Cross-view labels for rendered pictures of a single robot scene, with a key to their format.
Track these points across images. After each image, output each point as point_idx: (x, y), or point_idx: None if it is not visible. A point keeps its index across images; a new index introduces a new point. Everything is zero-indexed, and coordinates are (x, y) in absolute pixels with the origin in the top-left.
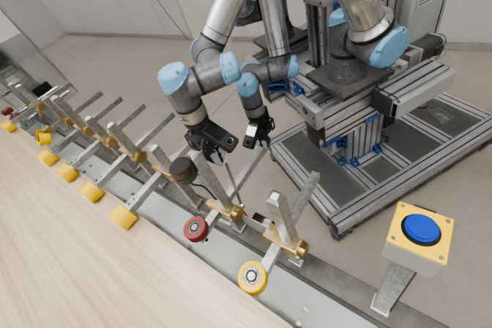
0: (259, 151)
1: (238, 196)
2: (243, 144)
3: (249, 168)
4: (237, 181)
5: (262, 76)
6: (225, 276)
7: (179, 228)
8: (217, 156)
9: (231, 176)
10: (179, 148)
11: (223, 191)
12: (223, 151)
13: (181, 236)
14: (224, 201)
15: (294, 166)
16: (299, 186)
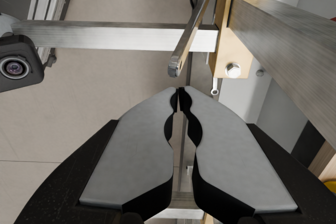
0: (31, 33)
1: None
2: (36, 78)
3: (97, 29)
4: (154, 36)
5: None
6: None
7: (237, 105)
8: (202, 136)
9: (193, 23)
10: (158, 217)
11: (275, 13)
12: (138, 121)
13: (247, 93)
14: (277, 4)
15: (39, 15)
16: None
